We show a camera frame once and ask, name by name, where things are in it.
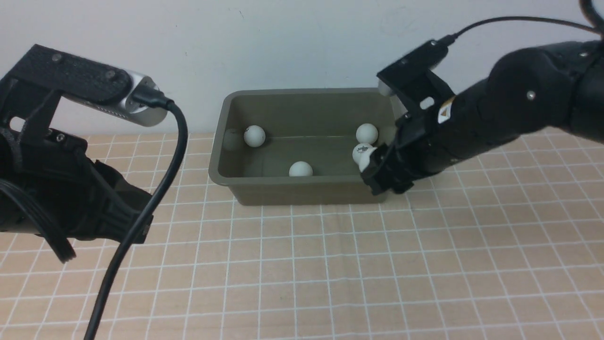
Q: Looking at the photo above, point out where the olive green plastic bin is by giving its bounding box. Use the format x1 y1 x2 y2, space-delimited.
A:
209 88 406 206

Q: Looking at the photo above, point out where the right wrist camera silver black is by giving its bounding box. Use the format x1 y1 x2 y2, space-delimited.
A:
376 35 455 116

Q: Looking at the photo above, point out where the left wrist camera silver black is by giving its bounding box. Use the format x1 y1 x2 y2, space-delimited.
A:
1 44 173 138

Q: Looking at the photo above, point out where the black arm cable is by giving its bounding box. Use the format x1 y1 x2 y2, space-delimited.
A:
83 92 189 340
436 0 604 48

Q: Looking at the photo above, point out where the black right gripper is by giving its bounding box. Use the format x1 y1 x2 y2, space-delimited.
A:
361 79 501 196

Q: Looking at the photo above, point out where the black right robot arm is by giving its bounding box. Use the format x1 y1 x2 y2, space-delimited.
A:
360 40 603 196

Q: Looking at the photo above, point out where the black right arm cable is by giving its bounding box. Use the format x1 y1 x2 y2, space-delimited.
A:
436 0 604 48

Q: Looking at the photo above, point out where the white ping-pong ball small mark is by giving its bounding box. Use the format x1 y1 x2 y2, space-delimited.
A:
243 125 266 148

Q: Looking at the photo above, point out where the plain white ping-pong ball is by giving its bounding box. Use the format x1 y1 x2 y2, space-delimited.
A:
355 123 379 145

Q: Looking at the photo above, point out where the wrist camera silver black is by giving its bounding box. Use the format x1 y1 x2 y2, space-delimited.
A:
376 35 455 116
1 44 173 138

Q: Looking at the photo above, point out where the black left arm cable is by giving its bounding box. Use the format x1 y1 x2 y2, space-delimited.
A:
83 92 189 340

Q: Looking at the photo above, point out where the checkered orange tablecloth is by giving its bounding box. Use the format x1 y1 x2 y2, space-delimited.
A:
0 120 604 340

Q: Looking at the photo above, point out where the white ping-pong ball red logo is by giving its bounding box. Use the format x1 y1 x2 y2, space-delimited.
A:
288 161 313 177

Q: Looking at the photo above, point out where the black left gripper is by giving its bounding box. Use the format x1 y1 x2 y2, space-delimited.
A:
1 128 151 242

